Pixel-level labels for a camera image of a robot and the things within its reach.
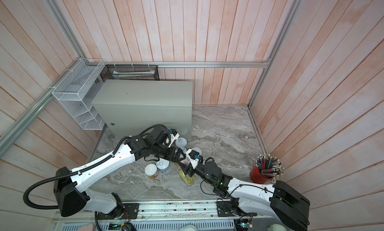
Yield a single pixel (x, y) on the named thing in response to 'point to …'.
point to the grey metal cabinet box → (123, 109)
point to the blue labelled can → (162, 165)
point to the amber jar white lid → (151, 171)
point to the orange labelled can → (197, 149)
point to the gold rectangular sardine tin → (188, 180)
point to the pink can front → (186, 161)
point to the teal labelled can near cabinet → (182, 142)
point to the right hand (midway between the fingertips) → (183, 156)
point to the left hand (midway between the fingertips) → (177, 158)
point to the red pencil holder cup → (257, 177)
